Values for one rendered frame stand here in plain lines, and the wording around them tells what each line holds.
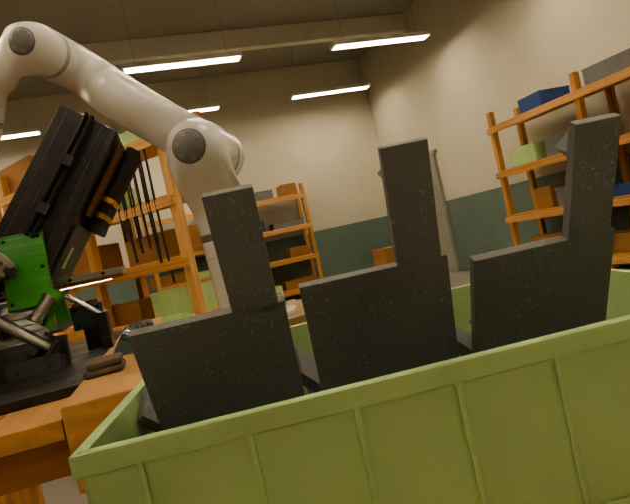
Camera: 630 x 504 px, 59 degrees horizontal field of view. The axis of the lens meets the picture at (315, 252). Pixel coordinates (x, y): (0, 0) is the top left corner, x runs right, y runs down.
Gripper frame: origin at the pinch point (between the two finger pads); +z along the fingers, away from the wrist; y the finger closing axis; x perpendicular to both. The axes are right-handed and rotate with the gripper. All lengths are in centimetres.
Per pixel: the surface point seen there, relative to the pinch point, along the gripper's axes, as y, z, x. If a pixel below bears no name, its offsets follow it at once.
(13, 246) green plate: 2.2, 2.7, -6.8
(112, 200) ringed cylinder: -5.6, 19.4, -36.1
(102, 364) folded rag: -43, -30, 8
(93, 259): 84, 318, -60
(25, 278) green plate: -5.8, 2.8, -1.2
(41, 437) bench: -45, -50, 22
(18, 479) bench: -44, -40, 31
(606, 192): -89, -110, -29
